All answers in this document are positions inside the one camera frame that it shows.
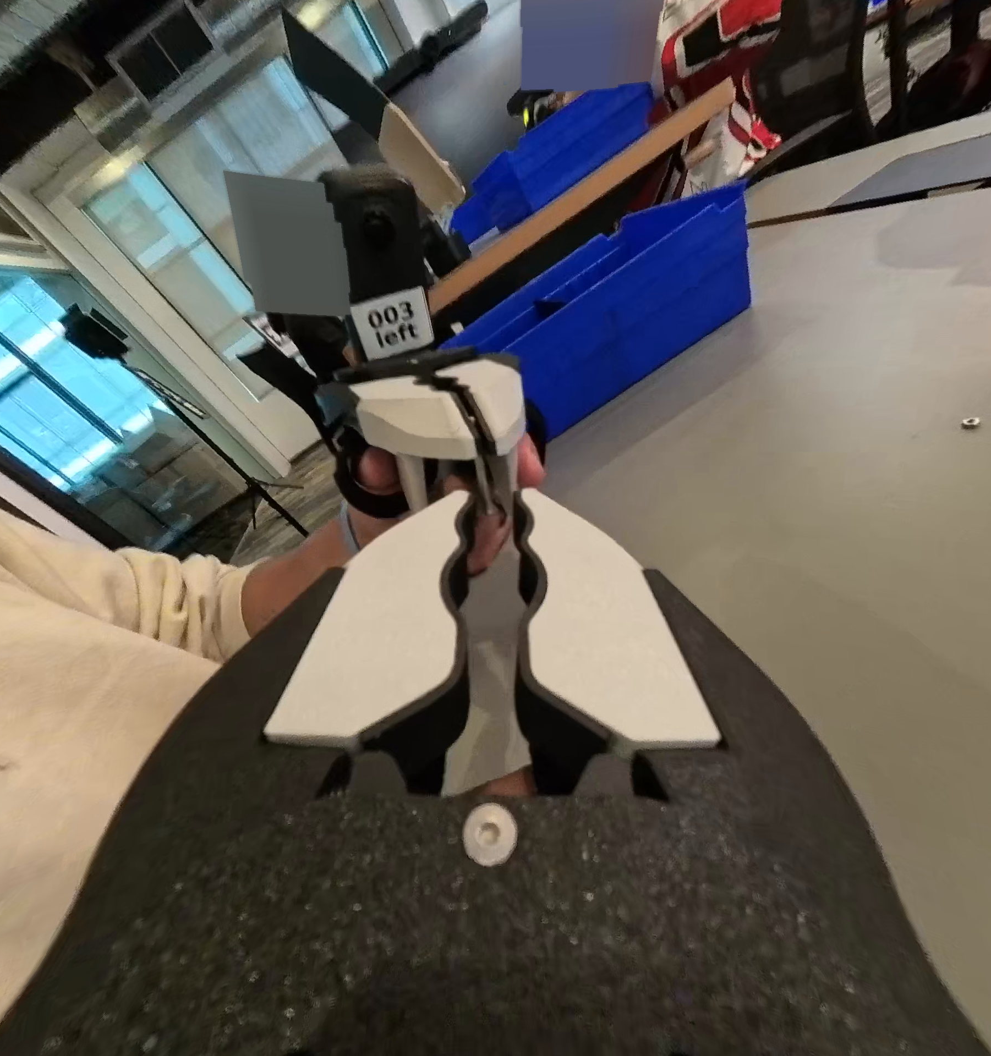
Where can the person's cream sweater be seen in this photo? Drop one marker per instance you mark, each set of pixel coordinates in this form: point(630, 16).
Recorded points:
point(49, 784)

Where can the person's left forearm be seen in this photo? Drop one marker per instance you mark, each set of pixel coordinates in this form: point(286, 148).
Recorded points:
point(91, 577)

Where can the black flag panel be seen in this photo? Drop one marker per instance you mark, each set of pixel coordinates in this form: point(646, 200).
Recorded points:
point(338, 74)

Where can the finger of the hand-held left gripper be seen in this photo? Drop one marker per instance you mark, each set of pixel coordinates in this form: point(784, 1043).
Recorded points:
point(413, 421)
point(499, 404)

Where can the black light stand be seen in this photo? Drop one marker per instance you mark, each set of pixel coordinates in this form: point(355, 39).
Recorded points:
point(214, 445)

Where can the blue plastic bin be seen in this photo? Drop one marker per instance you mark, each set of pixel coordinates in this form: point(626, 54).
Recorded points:
point(627, 330)
point(578, 140)
point(483, 198)

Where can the black bin divider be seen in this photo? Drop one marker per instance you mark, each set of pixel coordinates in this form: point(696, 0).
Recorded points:
point(550, 309)

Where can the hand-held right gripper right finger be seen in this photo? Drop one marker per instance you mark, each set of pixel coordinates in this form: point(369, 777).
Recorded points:
point(619, 652)

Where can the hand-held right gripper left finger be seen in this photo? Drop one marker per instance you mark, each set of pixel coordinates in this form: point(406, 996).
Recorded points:
point(363, 652)

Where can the silver bolt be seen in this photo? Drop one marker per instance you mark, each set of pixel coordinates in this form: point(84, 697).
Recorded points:
point(485, 483)

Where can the black office chair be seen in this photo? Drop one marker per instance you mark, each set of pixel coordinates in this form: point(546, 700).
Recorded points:
point(809, 74)

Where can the wooden office desk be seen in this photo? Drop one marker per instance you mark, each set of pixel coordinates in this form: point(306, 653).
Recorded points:
point(586, 173)

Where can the blue wristband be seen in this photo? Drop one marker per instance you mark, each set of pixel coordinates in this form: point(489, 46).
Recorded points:
point(348, 528)

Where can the person's left hand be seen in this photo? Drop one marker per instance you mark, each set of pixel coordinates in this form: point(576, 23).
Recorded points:
point(483, 544)

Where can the brown cardboard sheet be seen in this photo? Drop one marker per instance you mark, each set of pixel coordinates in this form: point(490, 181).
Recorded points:
point(417, 157)

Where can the black mounted camera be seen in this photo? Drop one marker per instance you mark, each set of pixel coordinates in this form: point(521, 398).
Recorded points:
point(91, 330)

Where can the grey table hatch cover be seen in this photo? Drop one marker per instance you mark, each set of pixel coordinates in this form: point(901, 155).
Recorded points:
point(916, 186)

